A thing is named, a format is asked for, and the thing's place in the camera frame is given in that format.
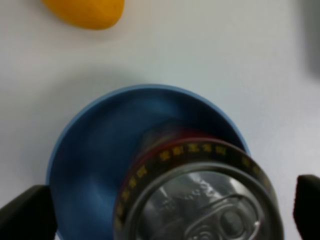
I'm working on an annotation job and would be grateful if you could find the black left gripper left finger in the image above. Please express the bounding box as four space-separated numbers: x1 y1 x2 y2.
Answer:
0 185 57 240

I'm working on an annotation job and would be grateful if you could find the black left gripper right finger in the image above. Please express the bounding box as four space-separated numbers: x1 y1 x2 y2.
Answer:
293 174 320 240

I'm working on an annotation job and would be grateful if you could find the red drink can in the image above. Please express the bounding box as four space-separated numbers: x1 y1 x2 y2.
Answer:
113 126 285 240

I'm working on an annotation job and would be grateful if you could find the blue plastic bowl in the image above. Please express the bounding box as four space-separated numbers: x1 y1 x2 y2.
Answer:
46 84 249 240

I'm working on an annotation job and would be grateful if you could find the yellow toy mango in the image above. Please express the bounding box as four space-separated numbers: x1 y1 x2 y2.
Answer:
42 0 125 30

